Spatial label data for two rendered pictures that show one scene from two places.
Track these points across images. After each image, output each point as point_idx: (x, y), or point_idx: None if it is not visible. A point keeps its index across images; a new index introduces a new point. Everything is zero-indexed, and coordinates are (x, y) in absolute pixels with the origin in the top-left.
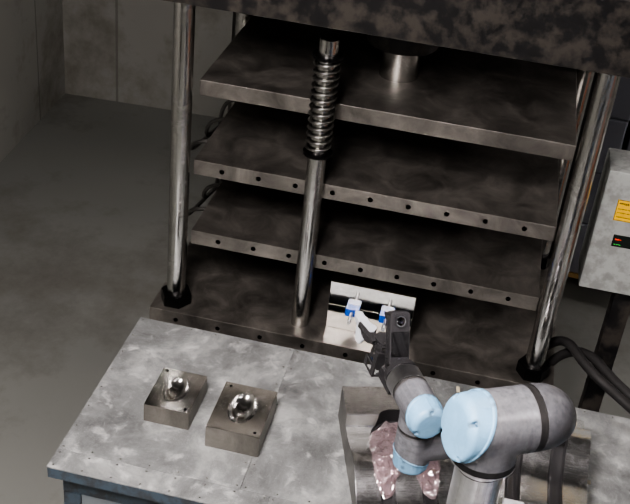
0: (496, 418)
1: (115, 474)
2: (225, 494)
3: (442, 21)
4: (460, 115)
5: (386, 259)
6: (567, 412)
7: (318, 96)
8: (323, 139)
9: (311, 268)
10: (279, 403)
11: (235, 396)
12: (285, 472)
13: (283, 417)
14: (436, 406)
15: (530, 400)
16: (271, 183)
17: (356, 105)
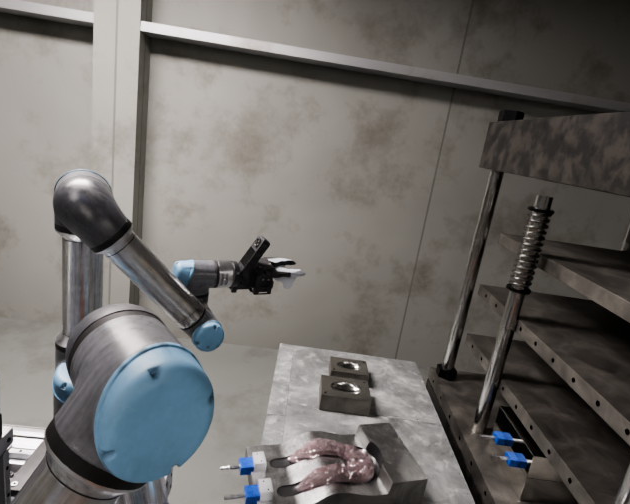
0: (64, 174)
1: (282, 361)
2: (280, 398)
3: (584, 161)
4: None
5: (541, 415)
6: (65, 190)
7: (521, 237)
8: (518, 275)
9: (490, 384)
10: (377, 418)
11: (355, 384)
12: (310, 422)
13: (364, 420)
14: (182, 264)
15: (76, 175)
16: (499, 310)
17: (557, 262)
